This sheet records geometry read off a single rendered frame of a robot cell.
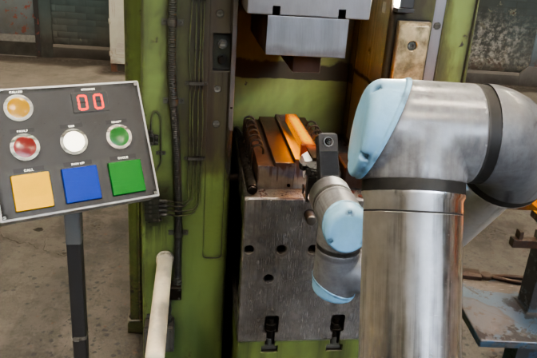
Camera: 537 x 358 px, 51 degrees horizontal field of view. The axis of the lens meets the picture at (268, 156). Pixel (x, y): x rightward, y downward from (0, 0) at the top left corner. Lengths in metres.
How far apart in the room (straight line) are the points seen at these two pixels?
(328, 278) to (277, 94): 0.91
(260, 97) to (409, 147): 1.33
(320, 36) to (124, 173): 0.57
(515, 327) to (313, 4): 0.93
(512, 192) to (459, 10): 1.01
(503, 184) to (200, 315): 1.32
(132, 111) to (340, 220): 0.56
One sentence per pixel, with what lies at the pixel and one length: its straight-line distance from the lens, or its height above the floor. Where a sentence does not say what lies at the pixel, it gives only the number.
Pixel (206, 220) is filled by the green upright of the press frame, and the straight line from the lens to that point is 1.69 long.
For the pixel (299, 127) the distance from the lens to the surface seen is 1.58.
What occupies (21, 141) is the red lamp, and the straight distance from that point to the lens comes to 1.28.
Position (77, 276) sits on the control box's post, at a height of 0.71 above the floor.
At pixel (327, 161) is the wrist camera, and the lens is 1.24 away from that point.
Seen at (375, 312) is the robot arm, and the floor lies 1.16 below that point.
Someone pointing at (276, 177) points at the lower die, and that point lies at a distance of 1.49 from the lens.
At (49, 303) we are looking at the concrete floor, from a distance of 2.71.
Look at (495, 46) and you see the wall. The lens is 8.12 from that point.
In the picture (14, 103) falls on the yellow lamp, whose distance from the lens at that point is 1.30.
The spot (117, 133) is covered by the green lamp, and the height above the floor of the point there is 1.10.
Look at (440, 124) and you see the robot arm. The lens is 0.62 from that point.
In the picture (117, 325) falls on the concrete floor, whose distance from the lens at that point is 2.53.
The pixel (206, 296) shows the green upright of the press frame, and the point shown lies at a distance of 1.82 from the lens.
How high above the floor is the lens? 1.51
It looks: 20 degrees down
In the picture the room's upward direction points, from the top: 4 degrees clockwise
